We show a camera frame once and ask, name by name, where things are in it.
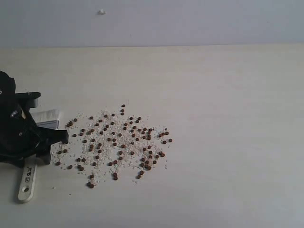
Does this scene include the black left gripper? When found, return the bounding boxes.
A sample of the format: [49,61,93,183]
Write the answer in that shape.
[0,71,69,167]

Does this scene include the white paint brush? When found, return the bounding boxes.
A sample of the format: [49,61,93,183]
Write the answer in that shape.
[18,109,60,203]

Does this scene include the brown beans and crumbs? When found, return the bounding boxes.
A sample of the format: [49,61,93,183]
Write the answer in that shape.
[51,104,173,189]

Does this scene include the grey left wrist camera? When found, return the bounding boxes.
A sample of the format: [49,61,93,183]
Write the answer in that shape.
[28,98,38,109]

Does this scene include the white lump on wall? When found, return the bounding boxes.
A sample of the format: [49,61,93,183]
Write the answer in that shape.
[96,9,106,16]

